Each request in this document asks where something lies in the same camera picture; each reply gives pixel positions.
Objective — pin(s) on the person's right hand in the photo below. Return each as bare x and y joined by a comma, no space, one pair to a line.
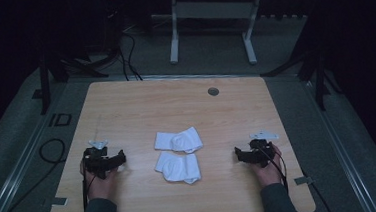
270,173

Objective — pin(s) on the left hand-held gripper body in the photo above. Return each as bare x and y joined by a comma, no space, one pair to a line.
96,161

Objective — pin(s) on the metal floor rail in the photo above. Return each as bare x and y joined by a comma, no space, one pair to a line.
12,195
343,162

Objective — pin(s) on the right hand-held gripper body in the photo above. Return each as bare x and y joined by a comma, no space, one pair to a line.
258,152

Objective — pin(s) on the person's left hand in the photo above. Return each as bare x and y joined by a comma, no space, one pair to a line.
102,187

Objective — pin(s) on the white desk frame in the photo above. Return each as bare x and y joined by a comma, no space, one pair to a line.
209,10

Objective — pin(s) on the grey table grommet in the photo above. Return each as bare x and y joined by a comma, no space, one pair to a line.
213,91

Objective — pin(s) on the white sock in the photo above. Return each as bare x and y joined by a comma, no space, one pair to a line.
180,168
180,140

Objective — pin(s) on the black metal stand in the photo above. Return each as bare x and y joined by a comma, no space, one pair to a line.
44,82
319,76

